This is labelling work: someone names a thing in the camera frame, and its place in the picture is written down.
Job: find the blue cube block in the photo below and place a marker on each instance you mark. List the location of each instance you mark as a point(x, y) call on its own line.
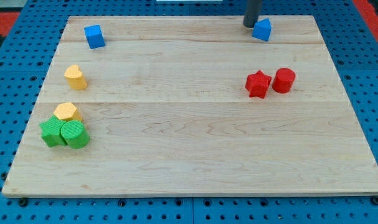
point(94, 36)

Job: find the light wooden board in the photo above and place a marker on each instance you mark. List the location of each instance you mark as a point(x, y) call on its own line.
point(168, 115)

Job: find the red star block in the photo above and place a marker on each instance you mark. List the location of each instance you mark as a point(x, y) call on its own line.
point(258, 84)

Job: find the red cylinder block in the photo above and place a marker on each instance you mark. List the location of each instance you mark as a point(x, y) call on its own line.
point(283, 80)

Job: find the blue triangular prism block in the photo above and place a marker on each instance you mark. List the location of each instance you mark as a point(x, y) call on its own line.
point(262, 30)

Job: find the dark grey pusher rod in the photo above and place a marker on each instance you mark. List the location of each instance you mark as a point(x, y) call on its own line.
point(252, 12)

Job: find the green cylinder block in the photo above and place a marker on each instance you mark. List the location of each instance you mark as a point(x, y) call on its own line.
point(75, 134)

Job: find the yellow heart block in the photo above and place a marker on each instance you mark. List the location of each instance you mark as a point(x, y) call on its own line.
point(75, 78)

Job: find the yellow hexagon block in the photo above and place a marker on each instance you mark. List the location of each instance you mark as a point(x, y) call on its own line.
point(67, 112)

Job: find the green star block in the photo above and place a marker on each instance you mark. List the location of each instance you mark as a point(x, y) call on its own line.
point(51, 132)

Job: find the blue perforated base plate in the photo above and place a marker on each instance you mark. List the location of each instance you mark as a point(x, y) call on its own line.
point(29, 34)

